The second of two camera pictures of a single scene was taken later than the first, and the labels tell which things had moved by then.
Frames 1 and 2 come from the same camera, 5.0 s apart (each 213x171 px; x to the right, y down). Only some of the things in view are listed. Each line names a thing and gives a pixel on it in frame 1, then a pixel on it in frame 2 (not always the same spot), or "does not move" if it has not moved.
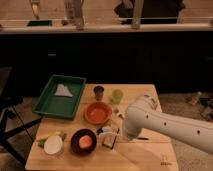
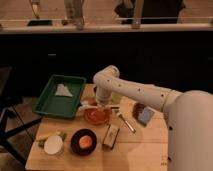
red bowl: (98, 113) does not move
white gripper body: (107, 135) → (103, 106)
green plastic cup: (117, 96) does not move
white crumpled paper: (63, 91) does not move
